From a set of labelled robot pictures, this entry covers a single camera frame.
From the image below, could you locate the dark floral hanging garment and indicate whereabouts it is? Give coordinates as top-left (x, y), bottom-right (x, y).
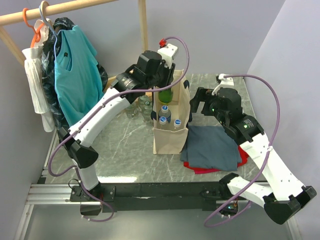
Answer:
top-left (41, 17), bottom-right (108, 130)

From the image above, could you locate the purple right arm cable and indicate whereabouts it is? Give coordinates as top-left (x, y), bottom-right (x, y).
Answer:
top-left (203, 73), bottom-right (280, 228)

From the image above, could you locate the cream canvas tote bag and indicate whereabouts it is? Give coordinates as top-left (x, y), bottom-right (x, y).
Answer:
top-left (151, 70), bottom-right (191, 155)

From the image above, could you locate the grey folded cloth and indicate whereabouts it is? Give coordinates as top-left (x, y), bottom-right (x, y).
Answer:
top-left (180, 125), bottom-right (242, 172)

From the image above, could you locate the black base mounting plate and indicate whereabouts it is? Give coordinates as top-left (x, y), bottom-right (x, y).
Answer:
top-left (69, 182), bottom-right (250, 213)

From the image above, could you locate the red folded cloth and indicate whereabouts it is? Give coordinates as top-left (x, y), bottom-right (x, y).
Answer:
top-left (183, 146), bottom-right (249, 175)

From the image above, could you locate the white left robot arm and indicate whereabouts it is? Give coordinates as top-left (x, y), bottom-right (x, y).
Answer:
top-left (60, 43), bottom-right (178, 201)

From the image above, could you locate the wooden clothes rack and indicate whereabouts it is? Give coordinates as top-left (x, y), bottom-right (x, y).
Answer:
top-left (0, 0), bottom-right (151, 131)

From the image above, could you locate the clear Chang soda bottle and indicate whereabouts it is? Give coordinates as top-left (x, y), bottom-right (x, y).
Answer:
top-left (125, 102), bottom-right (139, 119)
top-left (137, 94), bottom-right (153, 110)
top-left (141, 108), bottom-right (153, 123)

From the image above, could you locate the aluminium frame rail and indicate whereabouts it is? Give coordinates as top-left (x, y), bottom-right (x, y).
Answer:
top-left (16, 126), bottom-right (300, 240)

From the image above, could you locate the green Perrier glass bottle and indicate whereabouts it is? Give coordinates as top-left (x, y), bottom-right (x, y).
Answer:
top-left (158, 88), bottom-right (174, 105)

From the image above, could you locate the light blue clothes hanger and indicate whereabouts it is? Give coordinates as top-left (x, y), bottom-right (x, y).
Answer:
top-left (38, 0), bottom-right (59, 59)

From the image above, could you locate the turquoise hanging shirt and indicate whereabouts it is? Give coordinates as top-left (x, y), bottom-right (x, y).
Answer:
top-left (54, 25), bottom-right (104, 127)

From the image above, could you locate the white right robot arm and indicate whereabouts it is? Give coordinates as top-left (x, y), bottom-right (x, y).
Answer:
top-left (190, 87), bottom-right (317, 225)

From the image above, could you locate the white hanging garment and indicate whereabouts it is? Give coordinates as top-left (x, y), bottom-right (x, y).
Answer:
top-left (22, 19), bottom-right (55, 133)

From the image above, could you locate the orange clothes hanger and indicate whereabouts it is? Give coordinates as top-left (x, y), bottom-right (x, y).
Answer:
top-left (22, 8), bottom-right (44, 48)

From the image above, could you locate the pocari sweat bottle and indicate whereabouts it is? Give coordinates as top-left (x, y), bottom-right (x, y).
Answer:
top-left (172, 119), bottom-right (182, 131)
top-left (158, 105), bottom-right (172, 123)
top-left (159, 116), bottom-right (168, 130)

